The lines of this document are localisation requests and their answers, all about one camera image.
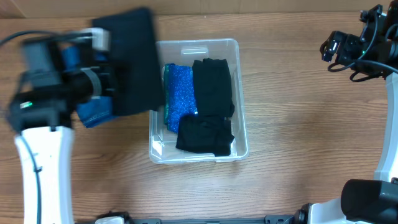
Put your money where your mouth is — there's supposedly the blue towel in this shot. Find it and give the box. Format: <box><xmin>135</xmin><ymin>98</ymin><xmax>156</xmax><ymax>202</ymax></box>
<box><xmin>62</xmin><ymin>47</ymin><xmax>117</xmax><ymax>128</ymax></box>

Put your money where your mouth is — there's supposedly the black cloth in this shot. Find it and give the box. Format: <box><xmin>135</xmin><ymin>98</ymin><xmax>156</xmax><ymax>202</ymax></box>
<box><xmin>92</xmin><ymin>7</ymin><xmax>165</xmax><ymax>116</ymax></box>
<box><xmin>176</xmin><ymin>114</ymin><xmax>234</xmax><ymax>157</ymax></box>
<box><xmin>192</xmin><ymin>58</ymin><xmax>235</xmax><ymax>118</ymax></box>

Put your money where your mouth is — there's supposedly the sparkly blue green garment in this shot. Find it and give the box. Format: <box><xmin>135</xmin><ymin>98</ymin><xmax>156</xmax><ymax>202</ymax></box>
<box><xmin>164</xmin><ymin>63</ymin><xmax>198</xmax><ymax>133</ymax></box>

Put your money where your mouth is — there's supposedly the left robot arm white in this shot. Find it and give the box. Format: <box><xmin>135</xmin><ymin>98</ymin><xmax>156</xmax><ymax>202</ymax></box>
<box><xmin>7</xmin><ymin>29</ymin><xmax>114</xmax><ymax>223</ymax></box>

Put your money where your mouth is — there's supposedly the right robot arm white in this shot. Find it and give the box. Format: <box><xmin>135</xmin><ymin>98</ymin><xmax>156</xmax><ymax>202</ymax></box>
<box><xmin>264</xmin><ymin>1</ymin><xmax>397</xmax><ymax>223</ymax></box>

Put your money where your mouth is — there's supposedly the clear plastic storage bin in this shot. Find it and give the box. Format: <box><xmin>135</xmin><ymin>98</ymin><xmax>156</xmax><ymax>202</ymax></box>
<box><xmin>149</xmin><ymin>39</ymin><xmax>249</xmax><ymax>164</ymax></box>

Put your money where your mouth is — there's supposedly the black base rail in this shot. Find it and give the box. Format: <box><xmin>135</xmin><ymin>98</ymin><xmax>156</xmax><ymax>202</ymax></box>
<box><xmin>92</xmin><ymin>212</ymin><xmax>297</xmax><ymax>224</ymax></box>

